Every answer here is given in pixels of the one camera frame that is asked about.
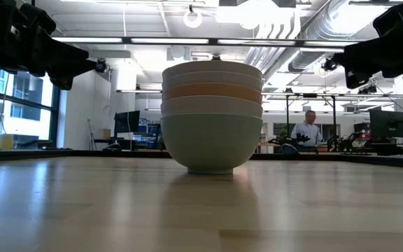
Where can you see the white fluorescent tube light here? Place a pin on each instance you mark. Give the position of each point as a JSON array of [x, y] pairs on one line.
[[135, 91]]

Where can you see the dark framed window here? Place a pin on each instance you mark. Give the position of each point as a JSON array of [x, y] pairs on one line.
[[26, 105]]

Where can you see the orange ceramic bowl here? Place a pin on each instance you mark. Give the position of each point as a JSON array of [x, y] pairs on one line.
[[212, 91]]

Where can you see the person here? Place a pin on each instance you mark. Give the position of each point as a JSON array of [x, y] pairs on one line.
[[308, 133]]

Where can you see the blue round object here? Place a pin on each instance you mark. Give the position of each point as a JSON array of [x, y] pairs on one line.
[[289, 149]]

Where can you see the black table edge rail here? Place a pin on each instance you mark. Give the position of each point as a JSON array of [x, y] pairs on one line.
[[82, 154]]

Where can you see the pale green ceramic bowl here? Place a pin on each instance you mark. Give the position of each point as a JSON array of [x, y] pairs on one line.
[[211, 140]]

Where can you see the overhead light bar frame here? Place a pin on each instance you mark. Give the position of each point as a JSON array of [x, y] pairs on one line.
[[126, 40]]

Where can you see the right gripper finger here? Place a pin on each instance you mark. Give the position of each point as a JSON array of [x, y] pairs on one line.
[[354, 78], [360, 56]]

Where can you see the black ceiling spotlight cluster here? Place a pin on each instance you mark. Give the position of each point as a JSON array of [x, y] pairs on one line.
[[367, 90], [329, 65]]

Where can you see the black round camera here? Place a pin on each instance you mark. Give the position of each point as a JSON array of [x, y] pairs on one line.
[[100, 66]]

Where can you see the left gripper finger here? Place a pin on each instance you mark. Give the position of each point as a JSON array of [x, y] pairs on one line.
[[65, 56], [61, 81]]

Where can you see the yellow bin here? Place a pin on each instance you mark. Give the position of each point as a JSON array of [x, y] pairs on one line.
[[6, 142]]

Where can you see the silver ventilation duct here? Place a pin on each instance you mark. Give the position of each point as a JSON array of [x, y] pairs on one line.
[[310, 35]]

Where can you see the white ceramic bowl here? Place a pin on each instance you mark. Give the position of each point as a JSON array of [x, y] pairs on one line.
[[212, 105], [212, 66], [212, 78]]

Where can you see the black metal frame stand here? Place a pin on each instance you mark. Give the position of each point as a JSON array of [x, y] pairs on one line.
[[334, 119]]

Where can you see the black computer monitor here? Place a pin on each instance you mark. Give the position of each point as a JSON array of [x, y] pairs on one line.
[[388, 124], [127, 122]]

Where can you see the black background robot arm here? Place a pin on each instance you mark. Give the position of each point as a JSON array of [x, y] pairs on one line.
[[301, 138], [343, 143]]

